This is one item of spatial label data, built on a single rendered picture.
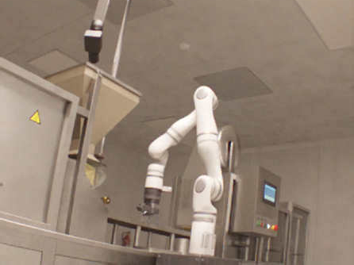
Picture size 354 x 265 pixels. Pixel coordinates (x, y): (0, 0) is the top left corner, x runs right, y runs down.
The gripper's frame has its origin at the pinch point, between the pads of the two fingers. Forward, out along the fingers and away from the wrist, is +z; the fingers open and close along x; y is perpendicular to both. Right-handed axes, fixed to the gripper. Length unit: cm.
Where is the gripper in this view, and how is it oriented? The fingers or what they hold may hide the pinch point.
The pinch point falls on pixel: (151, 229)
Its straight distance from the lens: 181.7
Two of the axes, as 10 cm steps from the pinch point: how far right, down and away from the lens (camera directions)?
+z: -1.2, 9.3, -3.5
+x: 7.1, -1.7, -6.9
